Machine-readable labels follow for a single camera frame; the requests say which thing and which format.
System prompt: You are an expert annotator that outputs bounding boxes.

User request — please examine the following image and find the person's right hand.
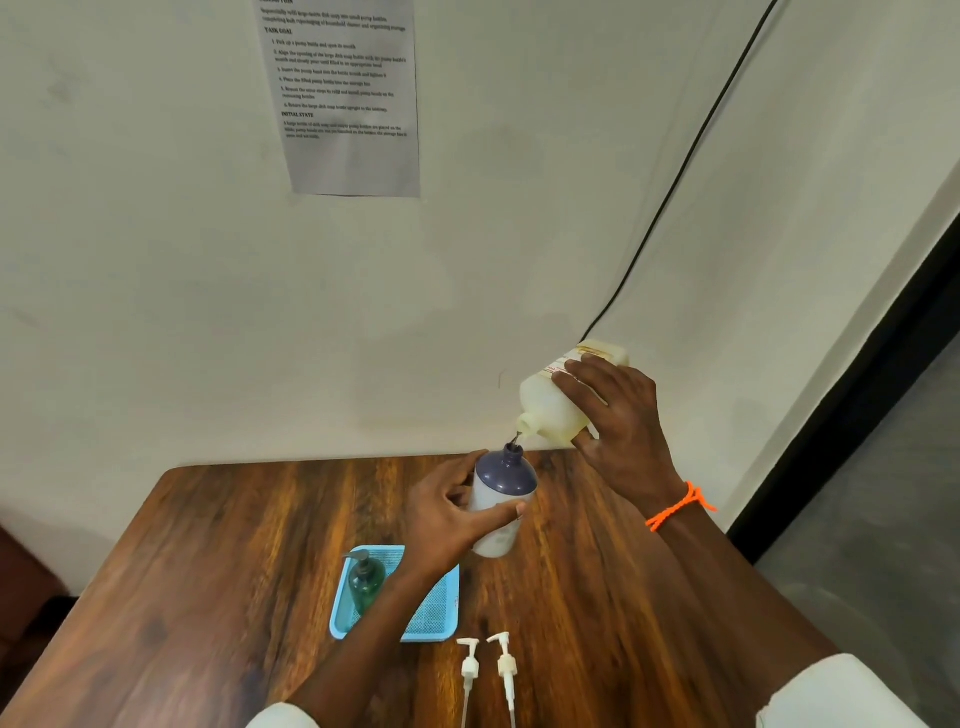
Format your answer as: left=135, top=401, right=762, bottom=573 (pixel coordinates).
left=551, top=354, right=688, bottom=519

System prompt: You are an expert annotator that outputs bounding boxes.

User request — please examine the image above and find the person's left hand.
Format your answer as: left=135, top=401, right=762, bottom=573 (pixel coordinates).
left=404, top=449, right=526, bottom=586

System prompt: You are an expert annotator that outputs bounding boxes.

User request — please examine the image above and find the small navy white pump bottle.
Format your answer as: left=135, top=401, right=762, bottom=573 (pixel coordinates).
left=468, top=442, right=539, bottom=560

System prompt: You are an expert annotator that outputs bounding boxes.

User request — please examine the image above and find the large yellow soap bottle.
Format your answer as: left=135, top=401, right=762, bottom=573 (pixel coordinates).
left=515, top=341, right=630, bottom=450

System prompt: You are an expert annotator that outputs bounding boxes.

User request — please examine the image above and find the small teal translucent bottle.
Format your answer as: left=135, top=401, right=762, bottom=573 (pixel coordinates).
left=347, top=558, right=388, bottom=618

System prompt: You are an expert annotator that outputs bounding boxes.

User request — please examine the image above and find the white pump head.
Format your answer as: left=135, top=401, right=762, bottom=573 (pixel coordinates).
left=486, top=632, right=520, bottom=728
left=456, top=638, right=481, bottom=728

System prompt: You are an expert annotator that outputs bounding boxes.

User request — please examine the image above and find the person's left forearm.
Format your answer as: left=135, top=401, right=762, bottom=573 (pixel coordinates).
left=288, top=562, right=444, bottom=728

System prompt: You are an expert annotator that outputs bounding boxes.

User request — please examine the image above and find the person's right forearm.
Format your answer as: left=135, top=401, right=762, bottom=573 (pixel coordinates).
left=648, top=491, right=838, bottom=714

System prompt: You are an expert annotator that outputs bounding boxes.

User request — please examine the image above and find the person's left white sleeve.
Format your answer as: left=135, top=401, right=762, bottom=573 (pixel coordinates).
left=245, top=702, right=320, bottom=728

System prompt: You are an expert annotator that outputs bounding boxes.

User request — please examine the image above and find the person's white sleeve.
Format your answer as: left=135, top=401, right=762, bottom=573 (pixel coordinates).
left=755, top=653, right=931, bottom=728
left=245, top=702, right=320, bottom=728

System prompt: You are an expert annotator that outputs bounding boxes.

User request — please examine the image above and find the person's right white sleeve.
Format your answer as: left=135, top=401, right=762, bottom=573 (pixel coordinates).
left=755, top=653, right=931, bottom=728

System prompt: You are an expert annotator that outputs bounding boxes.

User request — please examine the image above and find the blue plastic mesh basket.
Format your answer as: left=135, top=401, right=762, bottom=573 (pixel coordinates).
left=329, top=545, right=461, bottom=644

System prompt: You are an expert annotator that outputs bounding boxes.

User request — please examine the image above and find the printed paper sheet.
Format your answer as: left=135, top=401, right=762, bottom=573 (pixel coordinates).
left=254, top=0, right=421, bottom=199

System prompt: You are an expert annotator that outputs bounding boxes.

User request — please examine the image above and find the maroon upholstered seat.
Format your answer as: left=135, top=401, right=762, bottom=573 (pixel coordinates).
left=0, top=524, right=69, bottom=676

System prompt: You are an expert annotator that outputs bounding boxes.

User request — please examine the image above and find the orange beaded bracelet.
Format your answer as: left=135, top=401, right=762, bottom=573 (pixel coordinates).
left=644, top=481, right=718, bottom=534

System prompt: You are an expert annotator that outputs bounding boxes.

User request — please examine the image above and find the black door frame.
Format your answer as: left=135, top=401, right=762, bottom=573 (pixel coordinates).
left=727, top=217, right=960, bottom=564

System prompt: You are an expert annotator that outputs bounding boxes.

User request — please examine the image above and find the long black wall cable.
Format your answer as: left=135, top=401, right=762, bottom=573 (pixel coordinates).
left=578, top=0, right=781, bottom=345

